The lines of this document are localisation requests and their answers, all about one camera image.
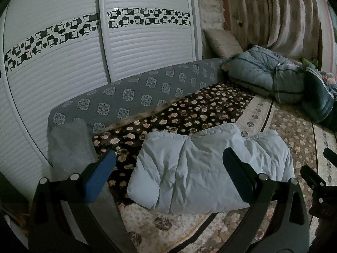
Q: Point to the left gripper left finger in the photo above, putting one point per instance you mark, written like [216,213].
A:
[60,219]

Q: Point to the beige pillow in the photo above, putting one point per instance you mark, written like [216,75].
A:
[223,43]

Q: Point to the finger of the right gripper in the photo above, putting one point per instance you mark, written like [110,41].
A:
[330,156]
[323,196]

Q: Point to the grey-blue folded quilt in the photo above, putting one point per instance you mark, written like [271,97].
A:
[268,74]

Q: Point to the colourful items at bedside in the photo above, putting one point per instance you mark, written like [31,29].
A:
[328,78]

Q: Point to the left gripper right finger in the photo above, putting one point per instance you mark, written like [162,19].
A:
[288,230]

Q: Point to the grey patterned bolster cushion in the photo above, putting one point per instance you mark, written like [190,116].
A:
[130,96]

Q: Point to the light blue padded jacket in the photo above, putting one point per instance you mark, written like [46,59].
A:
[185,174]

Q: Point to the white louvered wardrobe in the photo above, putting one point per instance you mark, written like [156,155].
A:
[55,50]

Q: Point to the striped curtain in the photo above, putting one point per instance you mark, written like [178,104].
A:
[296,29]

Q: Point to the dark floral blanket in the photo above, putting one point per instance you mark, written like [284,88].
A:
[208,107]

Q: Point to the beige floral bed cover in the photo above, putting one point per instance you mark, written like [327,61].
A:
[152,231]

